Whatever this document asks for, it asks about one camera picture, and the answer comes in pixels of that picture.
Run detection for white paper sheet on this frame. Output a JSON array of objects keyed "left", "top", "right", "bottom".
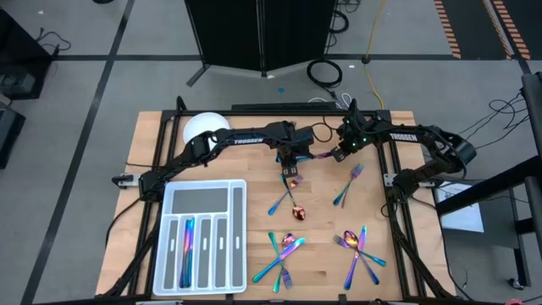
[{"left": 434, "top": 180, "right": 485, "bottom": 234}]

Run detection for black bar behind table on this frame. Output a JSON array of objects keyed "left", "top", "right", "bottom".
[{"left": 231, "top": 103, "right": 335, "bottom": 112}]

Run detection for black mat orange striped edge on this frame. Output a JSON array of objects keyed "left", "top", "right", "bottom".
[{"left": 434, "top": 0, "right": 542, "bottom": 60}]

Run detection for coiled black cable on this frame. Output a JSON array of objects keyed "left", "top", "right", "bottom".
[{"left": 306, "top": 58, "right": 344, "bottom": 89}]

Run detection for black case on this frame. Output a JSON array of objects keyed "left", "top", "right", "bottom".
[{"left": 0, "top": 103, "right": 26, "bottom": 169}]

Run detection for thin black floor cable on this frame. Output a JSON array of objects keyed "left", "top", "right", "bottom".
[{"left": 36, "top": 27, "right": 72, "bottom": 55}]

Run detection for black room divider screen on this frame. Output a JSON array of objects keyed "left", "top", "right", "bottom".
[{"left": 184, "top": 0, "right": 339, "bottom": 88}]

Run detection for tangled thin black cables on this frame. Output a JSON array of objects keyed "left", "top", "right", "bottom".
[{"left": 456, "top": 91, "right": 530, "bottom": 149}]

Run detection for white round plate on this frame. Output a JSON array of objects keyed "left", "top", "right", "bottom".
[{"left": 182, "top": 111, "right": 232, "bottom": 147}]

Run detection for white cable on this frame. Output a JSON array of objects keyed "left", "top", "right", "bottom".
[{"left": 307, "top": 92, "right": 353, "bottom": 110}]

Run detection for black metal stand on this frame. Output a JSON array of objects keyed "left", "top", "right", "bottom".
[{"left": 434, "top": 71, "right": 542, "bottom": 289}]

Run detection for yellow hanging cable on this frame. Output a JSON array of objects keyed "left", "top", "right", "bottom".
[{"left": 363, "top": 0, "right": 387, "bottom": 110}]

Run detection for iridescent rainbow fork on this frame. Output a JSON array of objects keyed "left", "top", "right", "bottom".
[
  {"left": 332, "top": 163, "right": 366, "bottom": 208},
  {"left": 268, "top": 230, "right": 294, "bottom": 290},
  {"left": 267, "top": 174, "right": 306, "bottom": 217},
  {"left": 332, "top": 234, "right": 381, "bottom": 286}
]

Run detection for black equipment cart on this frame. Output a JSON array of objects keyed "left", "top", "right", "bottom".
[{"left": 0, "top": 8, "right": 54, "bottom": 102}]

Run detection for white plastic cutlery tray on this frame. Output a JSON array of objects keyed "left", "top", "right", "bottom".
[{"left": 152, "top": 179, "right": 248, "bottom": 297}]

